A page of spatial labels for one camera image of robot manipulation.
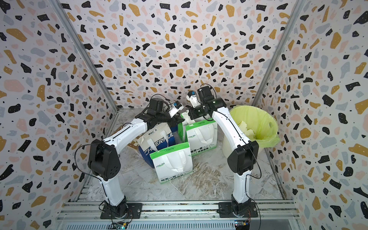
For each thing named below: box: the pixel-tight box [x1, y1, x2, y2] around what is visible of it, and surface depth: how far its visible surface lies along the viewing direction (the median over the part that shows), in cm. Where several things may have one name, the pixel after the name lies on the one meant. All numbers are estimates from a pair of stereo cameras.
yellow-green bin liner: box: [229, 104, 281, 149], surface depth 85 cm
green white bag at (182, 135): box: [177, 113, 189, 143], surface depth 89 cm
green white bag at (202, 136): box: [185, 119, 218, 157], surface depth 84 cm
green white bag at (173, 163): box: [149, 142, 194, 184], surface depth 73 cm
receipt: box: [181, 110, 196, 125], surface depth 86 cm
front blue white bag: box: [136, 122, 177, 169], surface depth 81 cm
